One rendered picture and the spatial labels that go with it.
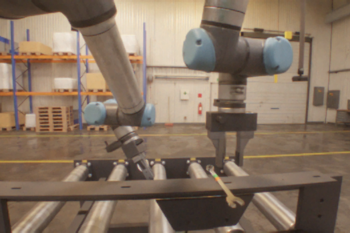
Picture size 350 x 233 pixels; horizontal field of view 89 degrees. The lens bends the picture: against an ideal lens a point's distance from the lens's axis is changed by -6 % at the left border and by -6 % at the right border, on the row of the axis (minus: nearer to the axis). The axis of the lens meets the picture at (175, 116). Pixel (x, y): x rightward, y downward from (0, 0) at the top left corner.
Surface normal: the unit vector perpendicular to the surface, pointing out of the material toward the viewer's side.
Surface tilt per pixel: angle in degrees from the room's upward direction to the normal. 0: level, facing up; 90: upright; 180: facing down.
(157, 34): 90
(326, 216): 90
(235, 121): 90
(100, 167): 90
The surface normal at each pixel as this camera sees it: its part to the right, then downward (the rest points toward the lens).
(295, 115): 0.11, 0.11
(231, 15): 0.11, 0.47
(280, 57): 0.38, 0.11
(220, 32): -0.15, 0.41
